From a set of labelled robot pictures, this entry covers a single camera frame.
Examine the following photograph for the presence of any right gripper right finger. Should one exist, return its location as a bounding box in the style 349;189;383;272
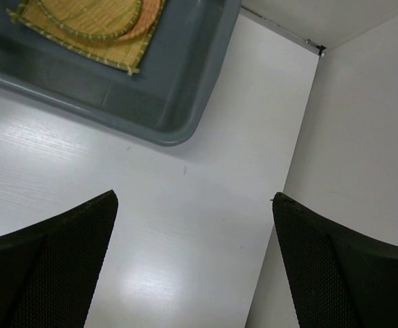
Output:
272;193;398;327

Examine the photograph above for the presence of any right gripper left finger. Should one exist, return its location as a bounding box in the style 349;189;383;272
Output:
0;191;118;327

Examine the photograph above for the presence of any square bamboo mat tray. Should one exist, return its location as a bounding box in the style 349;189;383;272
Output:
7;1;165;75

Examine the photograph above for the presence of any round green-rimmed bamboo tray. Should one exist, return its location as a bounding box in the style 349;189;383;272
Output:
35;0;143;40

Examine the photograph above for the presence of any round orange woven tray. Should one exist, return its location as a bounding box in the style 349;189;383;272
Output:
118;0;162;41

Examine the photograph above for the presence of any grey plastic bin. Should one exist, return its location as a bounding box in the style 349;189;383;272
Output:
0;1;241;146

